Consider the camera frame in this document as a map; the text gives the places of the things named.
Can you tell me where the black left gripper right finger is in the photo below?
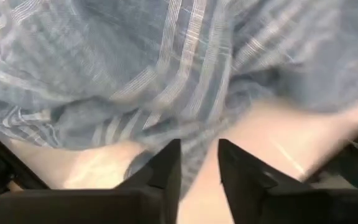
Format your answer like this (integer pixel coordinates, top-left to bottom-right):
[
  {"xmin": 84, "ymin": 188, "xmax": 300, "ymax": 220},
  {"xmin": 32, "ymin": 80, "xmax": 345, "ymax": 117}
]
[{"xmin": 218, "ymin": 139, "xmax": 358, "ymax": 224}]

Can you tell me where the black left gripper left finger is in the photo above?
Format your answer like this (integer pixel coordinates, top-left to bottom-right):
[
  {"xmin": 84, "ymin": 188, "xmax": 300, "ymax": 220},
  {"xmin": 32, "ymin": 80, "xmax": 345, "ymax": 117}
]
[{"xmin": 0, "ymin": 139, "xmax": 182, "ymax": 224}]

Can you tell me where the blue striped garment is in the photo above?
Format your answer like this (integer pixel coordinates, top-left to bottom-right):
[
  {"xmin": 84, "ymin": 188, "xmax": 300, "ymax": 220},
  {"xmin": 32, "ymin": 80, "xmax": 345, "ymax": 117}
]
[{"xmin": 0, "ymin": 0, "xmax": 358, "ymax": 200}]

